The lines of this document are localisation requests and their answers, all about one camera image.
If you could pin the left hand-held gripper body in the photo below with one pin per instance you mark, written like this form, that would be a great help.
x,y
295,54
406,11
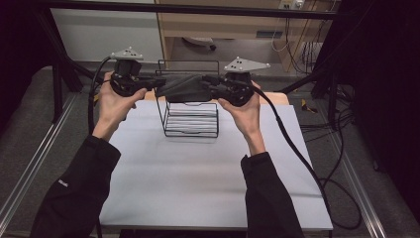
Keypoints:
x,y
127,77

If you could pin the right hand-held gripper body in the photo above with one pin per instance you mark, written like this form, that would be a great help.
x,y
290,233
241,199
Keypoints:
x,y
239,86

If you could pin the dark grey cloth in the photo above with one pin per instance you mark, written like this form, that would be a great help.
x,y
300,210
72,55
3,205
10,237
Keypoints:
x,y
183,88

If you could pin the person's left hand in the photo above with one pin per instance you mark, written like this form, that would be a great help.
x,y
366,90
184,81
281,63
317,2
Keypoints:
x,y
114,105

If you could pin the person's right hand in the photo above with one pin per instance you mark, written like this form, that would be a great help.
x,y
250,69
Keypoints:
x,y
246,117

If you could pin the yellow black tape strip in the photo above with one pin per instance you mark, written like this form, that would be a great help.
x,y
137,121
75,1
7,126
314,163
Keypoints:
x,y
307,106
96,97

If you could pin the office chair base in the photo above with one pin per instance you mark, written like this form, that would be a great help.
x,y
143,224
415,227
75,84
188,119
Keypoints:
x,y
199,41

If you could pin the light wooden desk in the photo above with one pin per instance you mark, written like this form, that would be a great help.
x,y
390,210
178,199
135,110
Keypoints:
x,y
214,26

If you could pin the white panel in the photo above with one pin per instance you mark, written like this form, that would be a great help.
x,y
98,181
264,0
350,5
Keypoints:
x,y
85,33

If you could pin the white table board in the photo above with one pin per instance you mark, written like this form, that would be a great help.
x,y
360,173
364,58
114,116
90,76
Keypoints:
x,y
185,175

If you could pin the white power strip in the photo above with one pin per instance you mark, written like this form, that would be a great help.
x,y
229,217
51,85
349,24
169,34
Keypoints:
x,y
292,4

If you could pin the black metal frame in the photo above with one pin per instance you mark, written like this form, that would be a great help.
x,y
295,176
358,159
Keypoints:
x,y
198,9

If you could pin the aluminium rail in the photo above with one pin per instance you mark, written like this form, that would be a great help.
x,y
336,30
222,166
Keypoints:
x,y
36,158
360,188

